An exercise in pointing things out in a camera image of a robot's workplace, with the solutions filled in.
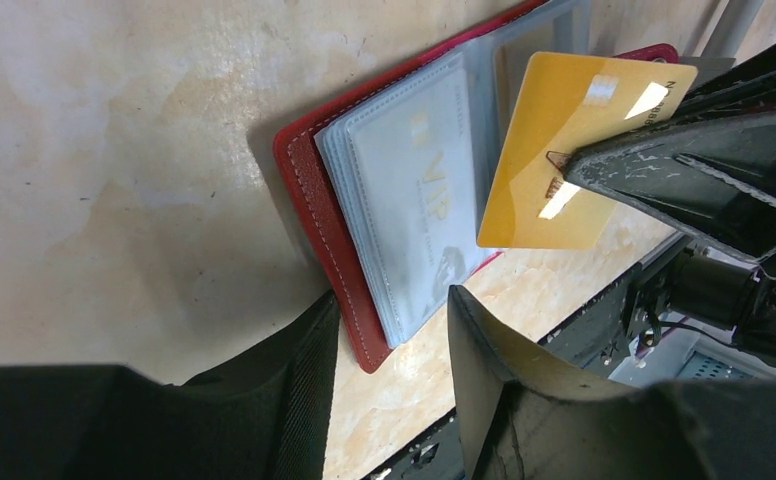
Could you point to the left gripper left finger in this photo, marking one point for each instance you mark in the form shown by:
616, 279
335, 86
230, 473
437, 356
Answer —
263, 414

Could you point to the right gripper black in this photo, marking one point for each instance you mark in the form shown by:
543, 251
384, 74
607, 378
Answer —
712, 178

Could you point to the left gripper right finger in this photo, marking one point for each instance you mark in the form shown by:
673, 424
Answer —
525, 413

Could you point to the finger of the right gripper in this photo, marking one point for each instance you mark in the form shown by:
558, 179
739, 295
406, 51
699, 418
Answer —
752, 77

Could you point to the gold card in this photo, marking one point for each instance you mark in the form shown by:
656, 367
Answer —
567, 102

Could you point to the red leather card holder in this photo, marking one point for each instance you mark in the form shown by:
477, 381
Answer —
319, 167

